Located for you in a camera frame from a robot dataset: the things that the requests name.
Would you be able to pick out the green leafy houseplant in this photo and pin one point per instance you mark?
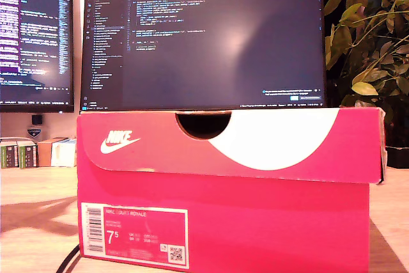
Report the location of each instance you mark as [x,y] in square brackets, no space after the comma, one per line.
[361,46]

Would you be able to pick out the white bottle blue shield label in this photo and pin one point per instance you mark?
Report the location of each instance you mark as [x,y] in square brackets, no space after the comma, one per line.
[34,131]

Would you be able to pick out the brown cardboard box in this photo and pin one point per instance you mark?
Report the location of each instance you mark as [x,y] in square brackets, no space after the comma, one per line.
[44,154]

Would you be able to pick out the red Nike shoebox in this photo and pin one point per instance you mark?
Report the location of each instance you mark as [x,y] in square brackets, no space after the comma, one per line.
[223,206]

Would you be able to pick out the green and white box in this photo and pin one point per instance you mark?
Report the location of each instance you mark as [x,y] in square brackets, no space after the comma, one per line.
[28,156]
[8,156]

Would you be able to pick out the black rectangular planter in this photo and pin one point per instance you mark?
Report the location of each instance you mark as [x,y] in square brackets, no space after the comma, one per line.
[397,158]

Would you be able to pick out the black computer monitor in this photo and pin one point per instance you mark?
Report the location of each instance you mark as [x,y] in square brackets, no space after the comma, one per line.
[35,30]
[204,46]

